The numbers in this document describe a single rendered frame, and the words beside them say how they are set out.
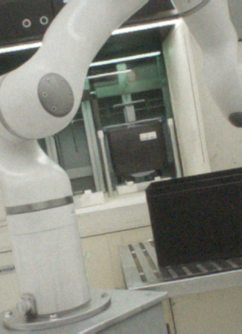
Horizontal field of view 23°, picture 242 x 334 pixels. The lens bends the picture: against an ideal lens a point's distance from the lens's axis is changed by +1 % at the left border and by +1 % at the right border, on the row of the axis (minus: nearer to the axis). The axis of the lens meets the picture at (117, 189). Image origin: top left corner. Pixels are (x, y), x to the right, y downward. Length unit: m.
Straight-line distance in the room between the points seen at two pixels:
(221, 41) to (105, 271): 0.74
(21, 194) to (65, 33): 0.30
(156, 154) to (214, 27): 0.93
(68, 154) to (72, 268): 1.65
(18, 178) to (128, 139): 1.29
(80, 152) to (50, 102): 1.69
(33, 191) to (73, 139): 1.66
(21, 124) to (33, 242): 0.20
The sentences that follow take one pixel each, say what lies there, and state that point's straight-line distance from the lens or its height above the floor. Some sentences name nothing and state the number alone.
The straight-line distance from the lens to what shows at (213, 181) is 1.26.
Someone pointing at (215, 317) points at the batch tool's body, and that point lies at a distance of 1.81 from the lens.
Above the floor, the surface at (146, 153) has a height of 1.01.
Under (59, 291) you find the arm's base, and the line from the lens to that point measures 1.00.
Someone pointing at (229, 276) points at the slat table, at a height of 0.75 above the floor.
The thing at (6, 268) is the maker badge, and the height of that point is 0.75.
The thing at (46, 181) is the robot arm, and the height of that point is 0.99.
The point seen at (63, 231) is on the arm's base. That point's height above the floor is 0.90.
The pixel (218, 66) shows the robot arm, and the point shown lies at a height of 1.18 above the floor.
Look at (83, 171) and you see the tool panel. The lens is 2.60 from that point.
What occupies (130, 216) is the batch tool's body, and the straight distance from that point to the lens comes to 1.73.
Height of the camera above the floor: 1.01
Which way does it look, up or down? 3 degrees down
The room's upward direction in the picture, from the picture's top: 10 degrees counter-clockwise
